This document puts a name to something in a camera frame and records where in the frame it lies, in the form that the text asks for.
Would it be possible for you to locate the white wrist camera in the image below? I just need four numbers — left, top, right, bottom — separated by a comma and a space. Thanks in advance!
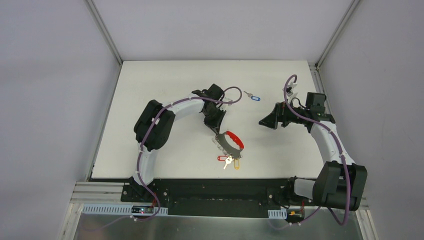
216, 97, 233, 111
285, 82, 298, 104

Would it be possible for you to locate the yellow tag key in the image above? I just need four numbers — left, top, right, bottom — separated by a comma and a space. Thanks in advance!
232, 158, 240, 170

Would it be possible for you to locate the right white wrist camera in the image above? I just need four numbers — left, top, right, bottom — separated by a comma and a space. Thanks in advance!
285, 82, 298, 104

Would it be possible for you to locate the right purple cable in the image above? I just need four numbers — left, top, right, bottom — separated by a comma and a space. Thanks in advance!
283, 74, 352, 227

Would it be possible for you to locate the blue tag key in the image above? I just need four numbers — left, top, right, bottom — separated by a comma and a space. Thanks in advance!
244, 91, 261, 102

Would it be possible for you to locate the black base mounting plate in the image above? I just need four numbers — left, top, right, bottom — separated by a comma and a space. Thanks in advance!
120, 178, 314, 218

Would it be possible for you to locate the grey red keyring holder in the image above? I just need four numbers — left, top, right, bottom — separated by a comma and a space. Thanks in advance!
212, 130, 245, 159

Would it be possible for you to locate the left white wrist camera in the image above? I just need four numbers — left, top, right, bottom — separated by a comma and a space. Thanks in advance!
216, 97, 233, 111

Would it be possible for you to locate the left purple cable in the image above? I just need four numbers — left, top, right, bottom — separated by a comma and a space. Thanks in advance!
136, 86, 243, 223

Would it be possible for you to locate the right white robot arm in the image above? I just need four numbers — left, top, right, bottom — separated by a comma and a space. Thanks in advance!
258, 92, 368, 211

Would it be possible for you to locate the red tag key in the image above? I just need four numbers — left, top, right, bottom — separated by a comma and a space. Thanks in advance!
217, 155, 234, 170

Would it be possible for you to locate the purple cable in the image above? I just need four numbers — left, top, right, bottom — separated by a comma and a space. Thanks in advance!
283, 74, 352, 227
136, 86, 243, 223

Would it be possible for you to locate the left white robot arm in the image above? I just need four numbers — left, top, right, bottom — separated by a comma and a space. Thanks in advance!
129, 84, 235, 203

